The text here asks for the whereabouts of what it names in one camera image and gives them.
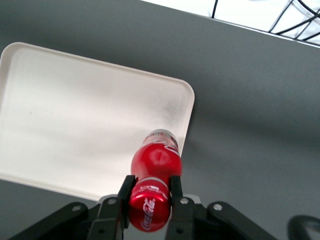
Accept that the cream white plastic tray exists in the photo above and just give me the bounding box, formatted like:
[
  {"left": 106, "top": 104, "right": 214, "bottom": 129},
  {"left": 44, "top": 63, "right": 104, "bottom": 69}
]
[{"left": 0, "top": 41, "right": 196, "bottom": 202}]

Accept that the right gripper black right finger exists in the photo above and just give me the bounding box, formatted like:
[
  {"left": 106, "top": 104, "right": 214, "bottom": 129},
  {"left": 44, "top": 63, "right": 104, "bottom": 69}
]
[{"left": 166, "top": 175, "right": 196, "bottom": 240}]

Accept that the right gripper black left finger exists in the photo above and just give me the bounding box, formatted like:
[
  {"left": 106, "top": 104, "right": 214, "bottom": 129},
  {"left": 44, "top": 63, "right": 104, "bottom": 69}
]
[{"left": 87, "top": 175, "right": 137, "bottom": 240}]

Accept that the red coke bottle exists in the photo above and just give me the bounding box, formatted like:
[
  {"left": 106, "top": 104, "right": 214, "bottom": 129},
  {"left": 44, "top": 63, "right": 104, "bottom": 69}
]
[{"left": 128, "top": 128, "right": 183, "bottom": 233}]

